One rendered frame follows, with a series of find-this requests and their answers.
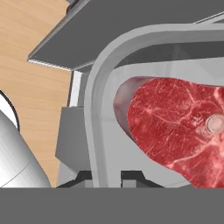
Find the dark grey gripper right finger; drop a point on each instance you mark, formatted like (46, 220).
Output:
(140, 176)

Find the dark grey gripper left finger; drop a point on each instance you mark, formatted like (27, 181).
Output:
(78, 178)

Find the clear grey meat container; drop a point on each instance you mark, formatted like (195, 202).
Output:
(100, 116)

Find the grey freezer body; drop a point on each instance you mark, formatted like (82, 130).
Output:
(71, 140)

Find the raw red steak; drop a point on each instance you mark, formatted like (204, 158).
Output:
(175, 125)

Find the white cylinder with black rim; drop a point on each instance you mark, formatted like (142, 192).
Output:
(17, 157)

